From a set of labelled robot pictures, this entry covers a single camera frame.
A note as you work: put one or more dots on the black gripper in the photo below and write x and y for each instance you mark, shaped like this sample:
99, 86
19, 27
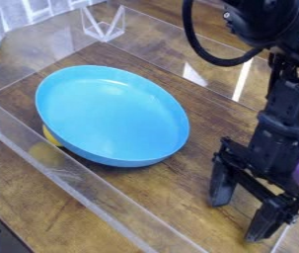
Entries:
261, 167

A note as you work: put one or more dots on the blue plastic plate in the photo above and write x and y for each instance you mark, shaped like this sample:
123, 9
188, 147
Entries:
111, 116

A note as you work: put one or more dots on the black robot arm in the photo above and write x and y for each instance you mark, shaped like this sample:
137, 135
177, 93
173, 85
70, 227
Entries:
268, 24

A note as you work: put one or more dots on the yellow toy lemon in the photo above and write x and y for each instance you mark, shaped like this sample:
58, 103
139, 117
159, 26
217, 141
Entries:
50, 137

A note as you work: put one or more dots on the white patterned curtain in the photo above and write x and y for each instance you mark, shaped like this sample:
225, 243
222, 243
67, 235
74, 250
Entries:
19, 13

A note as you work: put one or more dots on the clear acrylic front wall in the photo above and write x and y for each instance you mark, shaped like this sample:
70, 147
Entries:
147, 231

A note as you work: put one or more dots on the clear acrylic wall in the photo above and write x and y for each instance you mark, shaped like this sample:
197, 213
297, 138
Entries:
159, 43
147, 231

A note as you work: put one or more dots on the clear acrylic back wall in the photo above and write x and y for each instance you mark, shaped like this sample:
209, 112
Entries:
159, 43

